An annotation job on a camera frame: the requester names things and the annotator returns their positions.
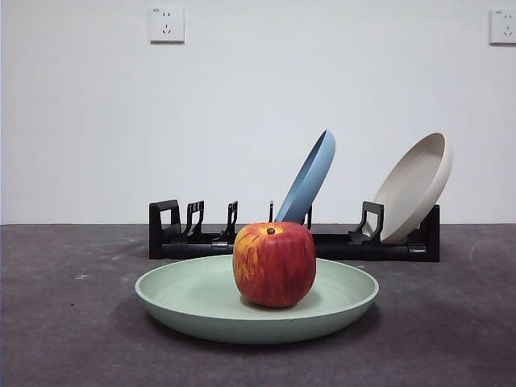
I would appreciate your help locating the blue plate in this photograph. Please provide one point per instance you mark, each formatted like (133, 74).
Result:
(310, 181)

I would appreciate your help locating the red yellow apple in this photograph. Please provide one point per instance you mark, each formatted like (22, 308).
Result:
(274, 266)

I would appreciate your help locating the white wall socket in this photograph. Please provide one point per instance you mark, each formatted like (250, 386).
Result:
(504, 26)
(167, 24)

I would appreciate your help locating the green plate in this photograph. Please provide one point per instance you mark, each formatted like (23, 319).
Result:
(193, 290)

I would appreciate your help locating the cream plate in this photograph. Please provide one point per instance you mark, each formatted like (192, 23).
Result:
(411, 185)

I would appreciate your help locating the black plate rack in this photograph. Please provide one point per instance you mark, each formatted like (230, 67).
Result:
(363, 253)

